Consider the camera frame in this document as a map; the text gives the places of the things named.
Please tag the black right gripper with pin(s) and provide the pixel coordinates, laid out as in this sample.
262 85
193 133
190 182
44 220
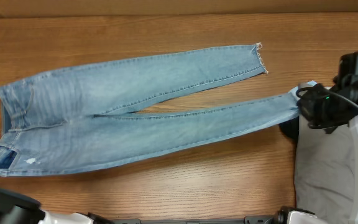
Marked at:
306 106

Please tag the light blue denim jeans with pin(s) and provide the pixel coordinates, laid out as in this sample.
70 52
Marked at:
90 117

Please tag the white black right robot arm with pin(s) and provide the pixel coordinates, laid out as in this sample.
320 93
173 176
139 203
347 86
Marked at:
346 87

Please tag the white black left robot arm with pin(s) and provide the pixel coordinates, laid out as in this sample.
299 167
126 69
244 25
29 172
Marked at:
16 208

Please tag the black garment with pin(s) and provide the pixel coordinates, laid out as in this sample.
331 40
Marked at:
290 129

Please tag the grey trousers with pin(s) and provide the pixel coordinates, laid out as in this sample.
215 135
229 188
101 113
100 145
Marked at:
325 170

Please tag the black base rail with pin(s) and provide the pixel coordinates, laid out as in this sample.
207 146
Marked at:
263 219

